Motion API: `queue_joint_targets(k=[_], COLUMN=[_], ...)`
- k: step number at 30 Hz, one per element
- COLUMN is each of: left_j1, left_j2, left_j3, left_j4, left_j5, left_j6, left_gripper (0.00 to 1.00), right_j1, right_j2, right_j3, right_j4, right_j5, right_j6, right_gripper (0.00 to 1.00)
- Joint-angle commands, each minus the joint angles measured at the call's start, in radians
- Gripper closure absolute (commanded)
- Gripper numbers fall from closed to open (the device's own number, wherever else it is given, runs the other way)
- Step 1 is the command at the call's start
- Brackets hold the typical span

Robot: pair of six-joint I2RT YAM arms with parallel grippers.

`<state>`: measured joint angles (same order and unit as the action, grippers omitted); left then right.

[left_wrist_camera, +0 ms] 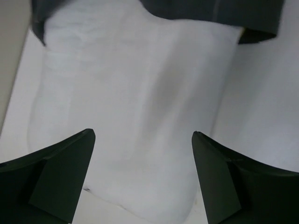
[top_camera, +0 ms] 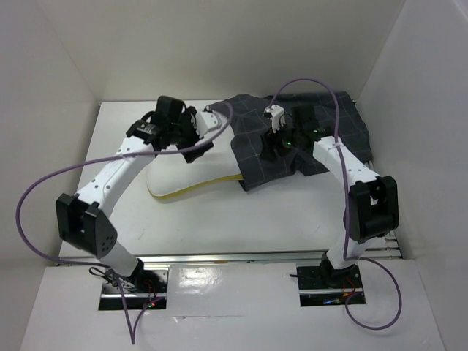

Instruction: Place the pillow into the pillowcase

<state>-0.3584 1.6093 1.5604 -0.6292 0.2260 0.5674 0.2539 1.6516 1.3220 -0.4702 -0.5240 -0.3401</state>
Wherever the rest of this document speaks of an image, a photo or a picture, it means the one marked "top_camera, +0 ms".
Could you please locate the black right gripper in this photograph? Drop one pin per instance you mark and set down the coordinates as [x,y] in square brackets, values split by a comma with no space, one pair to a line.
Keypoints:
[270,140]

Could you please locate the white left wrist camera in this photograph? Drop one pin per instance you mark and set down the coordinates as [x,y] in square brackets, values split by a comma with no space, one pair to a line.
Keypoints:
[206,122]

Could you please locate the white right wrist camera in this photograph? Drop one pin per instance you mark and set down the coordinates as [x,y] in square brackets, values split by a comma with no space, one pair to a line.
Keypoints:
[276,115]

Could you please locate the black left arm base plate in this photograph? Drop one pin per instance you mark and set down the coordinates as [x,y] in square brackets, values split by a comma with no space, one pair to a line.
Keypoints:
[149,294]

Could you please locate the white pillow with yellow edge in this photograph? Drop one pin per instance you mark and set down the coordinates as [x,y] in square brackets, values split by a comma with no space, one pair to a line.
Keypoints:
[171,176]

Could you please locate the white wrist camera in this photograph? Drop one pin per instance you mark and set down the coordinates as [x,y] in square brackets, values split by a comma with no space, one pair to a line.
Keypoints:
[276,115]
[206,122]

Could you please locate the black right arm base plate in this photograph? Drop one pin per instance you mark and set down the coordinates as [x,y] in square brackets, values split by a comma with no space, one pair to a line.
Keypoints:
[317,289]

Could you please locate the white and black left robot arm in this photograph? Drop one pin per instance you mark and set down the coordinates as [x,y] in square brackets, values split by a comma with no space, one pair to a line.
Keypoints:
[84,218]

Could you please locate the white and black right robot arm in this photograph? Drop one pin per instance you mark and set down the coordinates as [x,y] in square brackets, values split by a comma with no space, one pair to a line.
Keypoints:
[371,201]

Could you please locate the aluminium frame rail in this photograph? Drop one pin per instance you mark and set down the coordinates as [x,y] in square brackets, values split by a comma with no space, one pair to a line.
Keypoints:
[385,248]

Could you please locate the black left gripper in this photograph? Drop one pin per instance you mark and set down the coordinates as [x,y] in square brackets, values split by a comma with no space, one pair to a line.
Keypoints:
[189,119]

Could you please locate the dark grey checked pillowcase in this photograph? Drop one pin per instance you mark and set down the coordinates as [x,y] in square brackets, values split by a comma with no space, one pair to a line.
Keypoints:
[249,124]

